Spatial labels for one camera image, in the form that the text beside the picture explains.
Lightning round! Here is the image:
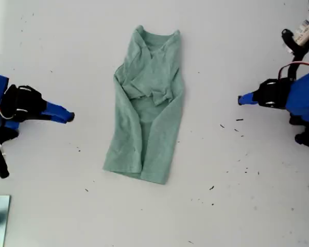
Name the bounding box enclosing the green t-shirt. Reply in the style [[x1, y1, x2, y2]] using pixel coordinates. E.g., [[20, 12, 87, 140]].
[[102, 25, 186, 185]]

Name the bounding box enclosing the red and black wire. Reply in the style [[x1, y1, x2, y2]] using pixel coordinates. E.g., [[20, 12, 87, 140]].
[[277, 61, 309, 81]]

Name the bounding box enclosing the black camera stalk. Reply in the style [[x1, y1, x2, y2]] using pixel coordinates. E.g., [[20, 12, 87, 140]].
[[0, 143, 10, 180]]

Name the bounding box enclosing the white labelled camera box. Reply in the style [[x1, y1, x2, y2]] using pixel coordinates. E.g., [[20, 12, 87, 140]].
[[281, 17, 309, 56]]

